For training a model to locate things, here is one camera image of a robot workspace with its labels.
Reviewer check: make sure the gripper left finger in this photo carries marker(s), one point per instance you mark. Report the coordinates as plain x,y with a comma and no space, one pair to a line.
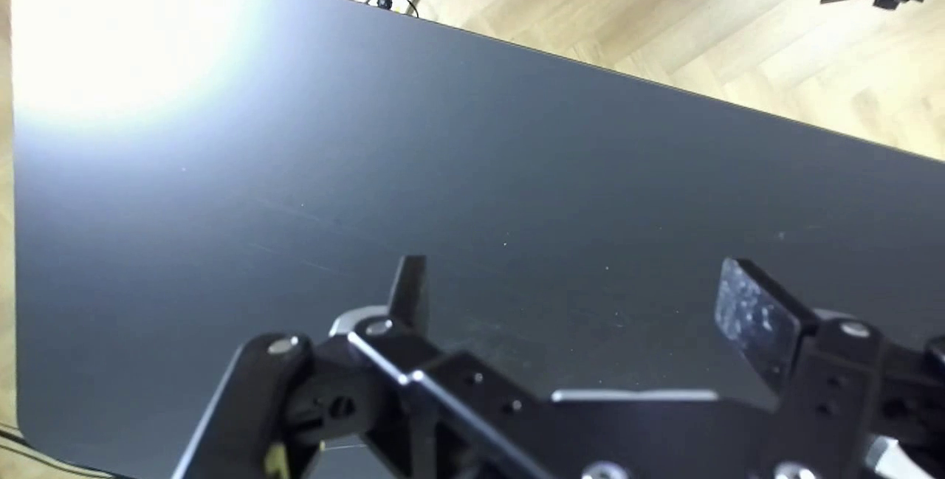
391,390

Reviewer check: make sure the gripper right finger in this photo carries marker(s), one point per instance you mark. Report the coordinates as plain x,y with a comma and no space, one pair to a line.
834,383

